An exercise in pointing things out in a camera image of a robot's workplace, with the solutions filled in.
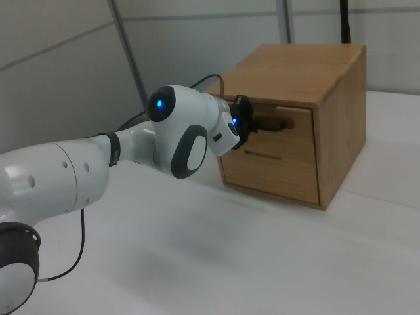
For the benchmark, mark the grey partition post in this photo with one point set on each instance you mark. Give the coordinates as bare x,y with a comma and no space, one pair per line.
287,19

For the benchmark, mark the wooden two-drawer cabinet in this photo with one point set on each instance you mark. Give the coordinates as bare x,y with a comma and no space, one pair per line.
341,138

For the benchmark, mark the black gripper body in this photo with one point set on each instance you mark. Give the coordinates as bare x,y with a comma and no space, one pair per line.
244,115

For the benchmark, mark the black vertical pole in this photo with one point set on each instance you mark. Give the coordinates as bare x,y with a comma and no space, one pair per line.
345,23

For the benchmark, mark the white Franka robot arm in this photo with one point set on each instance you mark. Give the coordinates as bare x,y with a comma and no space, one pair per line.
65,177

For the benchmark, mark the wooden drawer with slot grip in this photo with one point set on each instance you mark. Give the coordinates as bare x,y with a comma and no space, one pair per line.
269,175

